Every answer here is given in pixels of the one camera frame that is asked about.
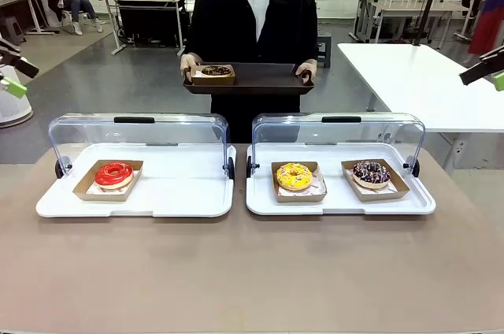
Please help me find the brown cardboard donut tray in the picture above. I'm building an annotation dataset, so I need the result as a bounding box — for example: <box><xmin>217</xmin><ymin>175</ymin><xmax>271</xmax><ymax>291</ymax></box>
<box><xmin>340</xmin><ymin>158</ymin><xmax>410</xmax><ymax>203</ymax></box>
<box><xmin>72</xmin><ymin>159</ymin><xmax>144</xmax><ymax>202</ymax></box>
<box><xmin>270</xmin><ymin>160</ymin><xmax>328</xmax><ymax>204</ymax></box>
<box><xmin>191</xmin><ymin>64</ymin><xmax>236</xmax><ymax>86</ymax></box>

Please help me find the purple sprinkled chocolate donut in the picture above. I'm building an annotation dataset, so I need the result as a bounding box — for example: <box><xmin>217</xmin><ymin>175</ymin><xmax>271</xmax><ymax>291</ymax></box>
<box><xmin>352</xmin><ymin>160</ymin><xmax>392</xmax><ymax>189</ymax></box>

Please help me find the chocolate glazed donut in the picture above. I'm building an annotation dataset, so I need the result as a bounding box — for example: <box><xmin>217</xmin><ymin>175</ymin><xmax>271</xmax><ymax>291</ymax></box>
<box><xmin>200</xmin><ymin>65</ymin><xmax>232</xmax><ymax>77</ymax></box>

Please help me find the dark brown serving tray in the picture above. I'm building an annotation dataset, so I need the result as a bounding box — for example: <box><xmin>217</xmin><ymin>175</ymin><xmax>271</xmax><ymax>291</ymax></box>
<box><xmin>182</xmin><ymin>62</ymin><xmax>315</xmax><ymax>95</ymax></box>

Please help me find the person in red blue dress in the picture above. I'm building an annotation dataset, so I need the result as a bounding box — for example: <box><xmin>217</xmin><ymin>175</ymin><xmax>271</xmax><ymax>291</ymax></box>
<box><xmin>468</xmin><ymin>0</ymin><xmax>504</xmax><ymax>56</ymax></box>

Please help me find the red glazed donut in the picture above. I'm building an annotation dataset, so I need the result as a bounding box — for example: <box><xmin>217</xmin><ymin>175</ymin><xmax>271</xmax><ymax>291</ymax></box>
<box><xmin>94</xmin><ymin>161</ymin><xmax>134</xmax><ymax>191</ymax></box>

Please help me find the yellow sprinkled donut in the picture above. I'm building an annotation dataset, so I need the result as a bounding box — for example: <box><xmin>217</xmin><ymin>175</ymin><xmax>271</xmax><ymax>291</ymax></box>
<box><xmin>276</xmin><ymin>163</ymin><xmax>314</xmax><ymax>192</ymax></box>

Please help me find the person in black cardigan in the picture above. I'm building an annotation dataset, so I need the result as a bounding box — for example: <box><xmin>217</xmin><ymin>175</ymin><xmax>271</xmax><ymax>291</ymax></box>
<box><xmin>183</xmin><ymin>0</ymin><xmax>319</xmax><ymax>144</ymax></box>

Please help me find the cardigan person's right hand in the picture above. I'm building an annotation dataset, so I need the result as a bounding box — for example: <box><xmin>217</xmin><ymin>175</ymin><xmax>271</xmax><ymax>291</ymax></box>
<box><xmin>180</xmin><ymin>54</ymin><xmax>204</xmax><ymax>82</ymax></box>

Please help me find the cardigan person's left hand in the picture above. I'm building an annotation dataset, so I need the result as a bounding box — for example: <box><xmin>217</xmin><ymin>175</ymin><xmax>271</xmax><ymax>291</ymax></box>
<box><xmin>294</xmin><ymin>58</ymin><xmax>318</xmax><ymax>85</ymax></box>

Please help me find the grey plastic stool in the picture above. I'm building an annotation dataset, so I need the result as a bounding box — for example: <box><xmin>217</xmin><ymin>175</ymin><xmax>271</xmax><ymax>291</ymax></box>
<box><xmin>0</xmin><ymin>20</ymin><xmax>27</xmax><ymax>46</ymax></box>

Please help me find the white side table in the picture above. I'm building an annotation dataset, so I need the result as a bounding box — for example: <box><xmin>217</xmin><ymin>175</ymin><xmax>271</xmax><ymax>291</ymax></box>
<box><xmin>337</xmin><ymin>42</ymin><xmax>504</xmax><ymax>172</ymax></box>

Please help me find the black tripod pole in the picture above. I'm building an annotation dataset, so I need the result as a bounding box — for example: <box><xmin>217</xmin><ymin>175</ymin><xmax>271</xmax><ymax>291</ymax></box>
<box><xmin>408</xmin><ymin>0</ymin><xmax>448</xmax><ymax>46</ymax></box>

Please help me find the grey-topped background workbench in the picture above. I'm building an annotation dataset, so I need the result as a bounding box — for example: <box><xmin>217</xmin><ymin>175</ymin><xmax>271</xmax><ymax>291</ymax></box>
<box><xmin>354</xmin><ymin>0</ymin><xmax>469</xmax><ymax>44</ymax></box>

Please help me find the clear hinged display lid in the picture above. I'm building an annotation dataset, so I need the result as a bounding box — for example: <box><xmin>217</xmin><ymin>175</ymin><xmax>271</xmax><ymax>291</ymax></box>
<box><xmin>246</xmin><ymin>112</ymin><xmax>426</xmax><ymax>180</ymax></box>
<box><xmin>47</xmin><ymin>112</ymin><xmax>236</xmax><ymax>181</ymax></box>

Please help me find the black step stool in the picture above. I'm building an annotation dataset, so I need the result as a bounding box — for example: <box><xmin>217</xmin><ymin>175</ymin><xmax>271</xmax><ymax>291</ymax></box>
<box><xmin>317</xmin><ymin>32</ymin><xmax>332</xmax><ymax>69</ymax></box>

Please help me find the white display tray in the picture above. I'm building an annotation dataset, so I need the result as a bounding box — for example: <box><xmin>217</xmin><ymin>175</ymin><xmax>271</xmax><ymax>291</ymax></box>
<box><xmin>35</xmin><ymin>143</ymin><xmax>237</xmax><ymax>219</ymax></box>
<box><xmin>246</xmin><ymin>143</ymin><xmax>437</xmax><ymax>217</ymax></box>

